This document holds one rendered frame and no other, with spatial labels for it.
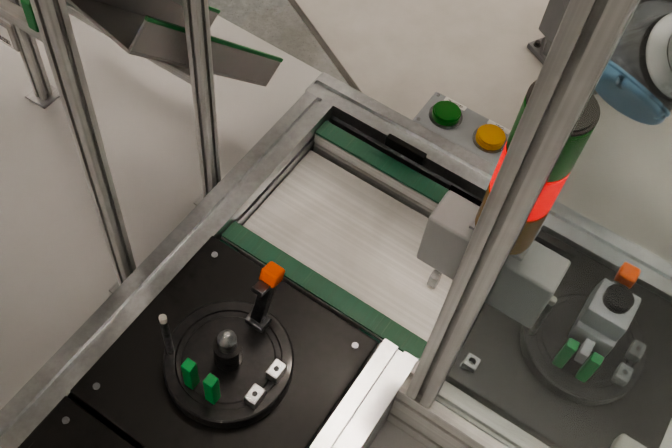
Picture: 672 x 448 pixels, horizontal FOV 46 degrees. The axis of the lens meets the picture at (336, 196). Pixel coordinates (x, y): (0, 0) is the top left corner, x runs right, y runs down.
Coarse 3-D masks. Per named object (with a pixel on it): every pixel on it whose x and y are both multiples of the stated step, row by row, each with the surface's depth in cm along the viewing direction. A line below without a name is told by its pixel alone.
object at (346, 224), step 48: (336, 144) 108; (288, 192) 107; (336, 192) 107; (384, 192) 109; (432, 192) 105; (240, 240) 98; (288, 240) 102; (336, 240) 103; (384, 240) 104; (336, 288) 96; (384, 288) 100; (432, 288) 100; (384, 336) 92; (432, 432) 90; (480, 432) 86
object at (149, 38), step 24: (72, 0) 86; (96, 0) 92; (120, 0) 95; (144, 0) 98; (168, 0) 101; (96, 24) 84; (120, 24) 89; (144, 24) 81; (168, 24) 84; (144, 48) 84; (168, 48) 87; (216, 48) 93; (240, 48) 97; (216, 72) 97; (240, 72) 101; (264, 72) 105
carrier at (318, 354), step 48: (192, 288) 92; (240, 288) 92; (288, 288) 92; (144, 336) 88; (192, 336) 86; (240, 336) 86; (288, 336) 87; (336, 336) 90; (96, 384) 84; (144, 384) 85; (192, 384) 81; (240, 384) 83; (288, 384) 84; (336, 384) 86; (144, 432) 82; (192, 432) 82; (240, 432) 83; (288, 432) 83
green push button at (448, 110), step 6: (438, 102) 110; (444, 102) 111; (450, 102) 111; (438, 108) 110; (444, 108) 110; (450, 108) 110; (456, 108) 110; (432, 114) 110; (438, 114) 109; (444, 114) 109; (450, 114) 109; (456, 114) 110; (438, 120) 109; (444, 120) 109; (450, 120) 109; (456, 120) 109
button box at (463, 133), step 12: (432, 96) 113; (444, 96) 113; (432, 108) 111; (468, 108) 112; (420, 120) 110; (432, 120) 110; (468, 120) 111; (480, 120) 111; (444, 132) 109; (456, 132) 109; (468, 132) 109; (504, 132) 110; (468, 144) 108; (504, 144) 108; (480, 156) 107; (492, 156) 107
